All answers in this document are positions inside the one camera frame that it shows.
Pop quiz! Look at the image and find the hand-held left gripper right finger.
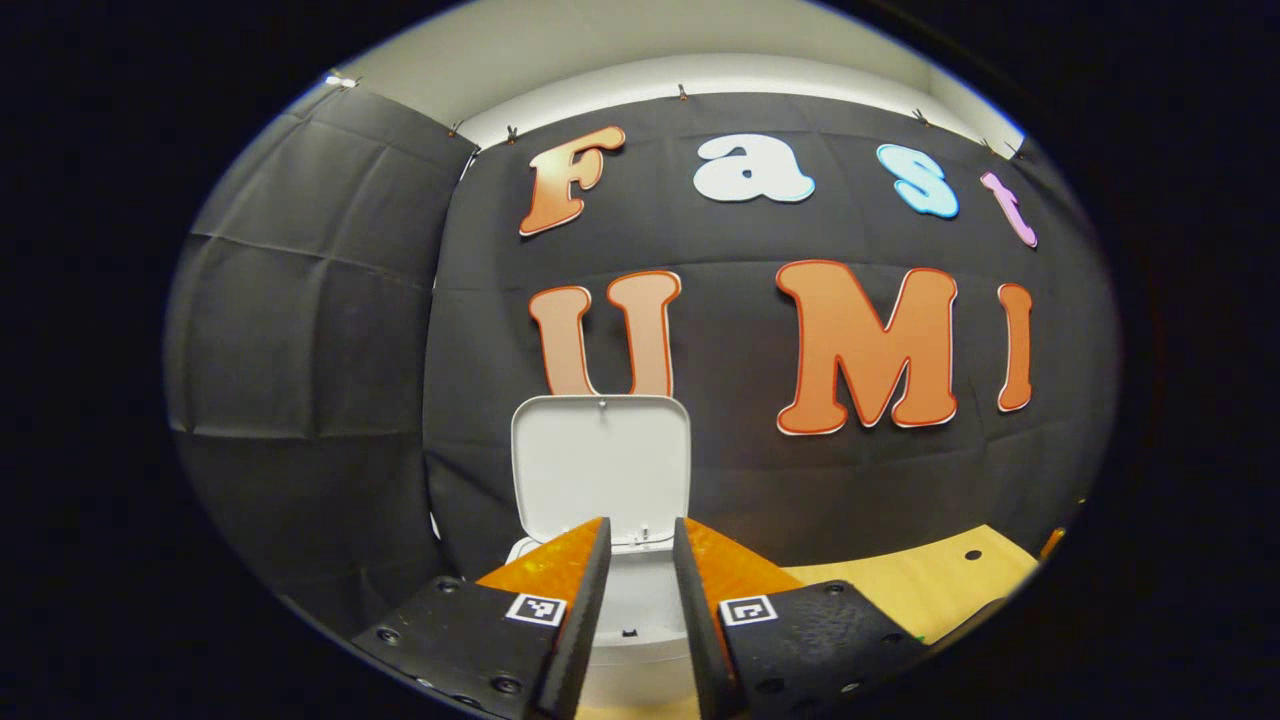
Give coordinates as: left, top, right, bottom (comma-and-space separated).
672, 517, 929, 720

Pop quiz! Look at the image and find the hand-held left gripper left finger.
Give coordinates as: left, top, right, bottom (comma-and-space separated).
352, 517, 613, 720

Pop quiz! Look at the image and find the white desktop garbage bin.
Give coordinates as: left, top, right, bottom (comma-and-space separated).
503, 394, 701, 713

